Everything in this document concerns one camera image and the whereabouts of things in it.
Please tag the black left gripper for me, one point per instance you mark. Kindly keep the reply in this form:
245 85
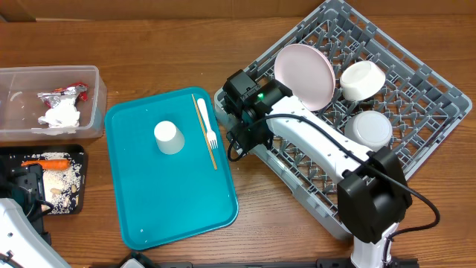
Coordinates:
29 178

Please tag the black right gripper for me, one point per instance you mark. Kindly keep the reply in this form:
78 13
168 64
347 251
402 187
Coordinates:
248 138

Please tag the rice and peanut scraps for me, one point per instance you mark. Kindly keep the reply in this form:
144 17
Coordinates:
62 187

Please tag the orange carrot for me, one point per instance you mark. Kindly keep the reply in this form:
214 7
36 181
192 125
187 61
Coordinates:
53 164

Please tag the white plastic fork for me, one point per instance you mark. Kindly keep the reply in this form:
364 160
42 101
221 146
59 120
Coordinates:
211 135

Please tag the wooden chopstick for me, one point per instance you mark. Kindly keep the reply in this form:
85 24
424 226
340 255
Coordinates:
204 132

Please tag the white napkin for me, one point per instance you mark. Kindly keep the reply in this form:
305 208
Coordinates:
64 114

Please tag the translucent plastic cup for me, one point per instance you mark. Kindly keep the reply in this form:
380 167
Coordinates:
169 138

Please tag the foil wrapper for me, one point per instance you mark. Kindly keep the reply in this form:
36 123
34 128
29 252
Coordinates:
51 99

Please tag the red sauce packet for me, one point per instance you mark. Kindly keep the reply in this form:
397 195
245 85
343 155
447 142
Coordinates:
77 89

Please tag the white bowl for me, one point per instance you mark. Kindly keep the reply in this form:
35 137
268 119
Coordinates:
362 80

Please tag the grey bowl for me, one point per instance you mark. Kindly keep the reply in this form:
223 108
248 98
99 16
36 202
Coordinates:
369 128

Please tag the grey plastic dishwasher rack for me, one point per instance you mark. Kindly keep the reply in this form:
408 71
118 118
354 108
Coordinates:
422 107

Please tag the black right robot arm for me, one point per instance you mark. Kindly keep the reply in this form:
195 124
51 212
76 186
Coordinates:
373 194

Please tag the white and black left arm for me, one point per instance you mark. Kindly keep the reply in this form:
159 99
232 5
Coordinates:
24 242

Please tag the black waste tray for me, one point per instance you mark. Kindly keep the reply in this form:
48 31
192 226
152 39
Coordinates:
14 156

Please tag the clear plastic bin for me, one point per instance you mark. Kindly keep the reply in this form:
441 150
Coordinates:
21 107

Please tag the teal plastic tray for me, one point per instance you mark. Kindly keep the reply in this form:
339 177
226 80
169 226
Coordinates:
164 198

